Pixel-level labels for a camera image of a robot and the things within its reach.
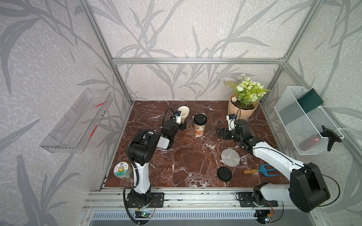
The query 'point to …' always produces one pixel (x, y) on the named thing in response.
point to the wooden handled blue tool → (262, 170)
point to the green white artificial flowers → (247, 91)
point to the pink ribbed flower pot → (242, 113)
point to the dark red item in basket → (308, 142)
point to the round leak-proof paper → (230, 157)
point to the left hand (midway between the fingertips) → (183, 115)
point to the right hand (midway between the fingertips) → (221, 128)
